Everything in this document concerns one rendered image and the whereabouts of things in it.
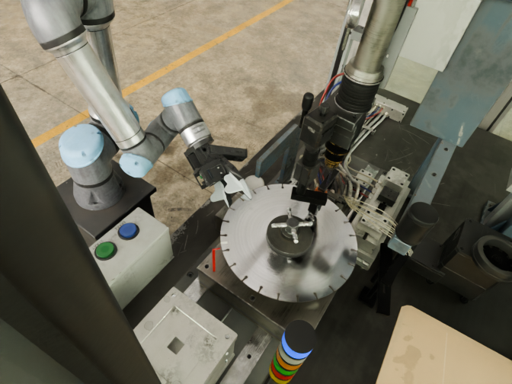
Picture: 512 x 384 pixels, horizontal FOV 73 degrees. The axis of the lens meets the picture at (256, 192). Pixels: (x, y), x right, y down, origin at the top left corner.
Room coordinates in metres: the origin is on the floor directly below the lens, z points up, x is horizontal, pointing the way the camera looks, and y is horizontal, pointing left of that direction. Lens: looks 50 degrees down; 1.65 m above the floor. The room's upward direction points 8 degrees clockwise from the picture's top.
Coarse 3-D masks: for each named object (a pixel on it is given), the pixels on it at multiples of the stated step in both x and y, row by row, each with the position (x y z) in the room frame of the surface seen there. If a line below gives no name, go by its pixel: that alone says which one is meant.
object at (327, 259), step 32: (256, 192) 0.59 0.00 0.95; (288, 192) 0.61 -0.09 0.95; (224, 224) 0.48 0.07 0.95; (256, 224) 0.49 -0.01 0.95; (320, 224) 0.52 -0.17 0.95; (224, 256) 0.39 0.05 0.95; (256, 256) 0.40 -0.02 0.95; (288, 256) 0.41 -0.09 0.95; (320, 256) 0.43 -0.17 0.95; (352, 256) 0.44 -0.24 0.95; (256, 288) 0.33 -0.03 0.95; (288, 288) 0.34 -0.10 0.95; (320, 288) 0.35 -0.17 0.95
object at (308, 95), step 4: (308, 92) 0.57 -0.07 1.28; (304, 96) 0.57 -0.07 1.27; (308, 96) 0.56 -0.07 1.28; (312, 96) 0.57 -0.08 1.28; (304, 100) 0.56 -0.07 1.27; (308, 100) 0.56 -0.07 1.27; (312, 100) 0.56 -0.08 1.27; (304, 104) 0.56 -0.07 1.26; (308, 104) 0.56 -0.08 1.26; (304, 108) 0.56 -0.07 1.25; (308, 108) 0.56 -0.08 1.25; (304, 112) 0.57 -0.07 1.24; (300, 120) 0.57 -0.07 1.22; (300, 124) 0.57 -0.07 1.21
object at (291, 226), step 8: (288, 208) 0.51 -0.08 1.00; (288, 216) 0.49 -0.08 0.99; (272, 224) 0.46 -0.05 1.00; (280, 224) 0.47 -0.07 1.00; (288, 224) 0.46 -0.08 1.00; (296, 224) 0.47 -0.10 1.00; (304, 224) 0.47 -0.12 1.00; (312, 224) 0.48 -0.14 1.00; (288, 232) 0.46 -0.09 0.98; (296, 240) 0.43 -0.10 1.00
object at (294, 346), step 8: (296, 320) 0.19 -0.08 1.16; (288, 328) 0.18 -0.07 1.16; (296, 328) 0.18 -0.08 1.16; (304, 328) 0.18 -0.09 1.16; (312, 328) 0.18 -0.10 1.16; (288, 336) 0.17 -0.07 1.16; (296, 336) 0.17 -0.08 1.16; (304, 336) 0.17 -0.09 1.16; (312, 336) 0.17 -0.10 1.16; (288, 344) 0.15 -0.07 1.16; (296, 344) 0.16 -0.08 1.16; (304, 344) 0.16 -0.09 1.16; (312, 344) 0.16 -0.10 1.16; (288, 352) 0.15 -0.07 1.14; (296, 352) 0.15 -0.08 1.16; (304, 352) 0.15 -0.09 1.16
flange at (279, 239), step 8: (280, 216) 0.52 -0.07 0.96; (296, 216) 0.52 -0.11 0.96; (272, 232) 0.47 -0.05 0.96; (280, 232) 0.47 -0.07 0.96; (296, 232) 0.47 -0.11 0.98; (304, 232) 0.48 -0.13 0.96; (272, 240) 0.45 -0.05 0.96; (280, 240) 0.45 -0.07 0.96; (288, 240) 0.45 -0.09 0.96; (304, 240) 0.46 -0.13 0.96; (280, 248) 0.43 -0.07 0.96; (288, 248) 0.43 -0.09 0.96; (296, 248) 0.43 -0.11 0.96; (304, 248) 0.43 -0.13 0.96
